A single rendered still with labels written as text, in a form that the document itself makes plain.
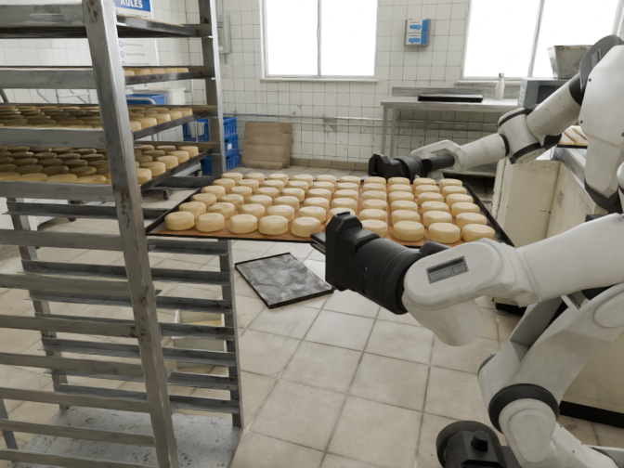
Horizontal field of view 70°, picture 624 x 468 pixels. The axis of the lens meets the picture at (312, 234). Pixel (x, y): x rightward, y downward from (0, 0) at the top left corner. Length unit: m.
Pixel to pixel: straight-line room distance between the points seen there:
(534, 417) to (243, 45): 5.39
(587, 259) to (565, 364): 0.57
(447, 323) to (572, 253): 0.15
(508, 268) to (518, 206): 1.83
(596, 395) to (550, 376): 0.89
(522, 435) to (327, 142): 4.84
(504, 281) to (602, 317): 0.51
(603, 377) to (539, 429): 0.85
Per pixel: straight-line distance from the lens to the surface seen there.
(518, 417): 1.09
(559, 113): 1.25
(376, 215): 0.80
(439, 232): 0.75
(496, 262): 0.53
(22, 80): 0.87
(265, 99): 5.86
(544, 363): 1.08
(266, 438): 1.77
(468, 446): 1.51
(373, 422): 1.83
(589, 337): 1.04
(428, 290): 0.53
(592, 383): 1.96
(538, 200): 2.35
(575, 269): 0.55
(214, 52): 1.16
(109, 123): 0.76
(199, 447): 1.57
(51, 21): 0.83
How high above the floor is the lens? 1.26
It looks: 21 degrees down
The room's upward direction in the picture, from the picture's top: straight up
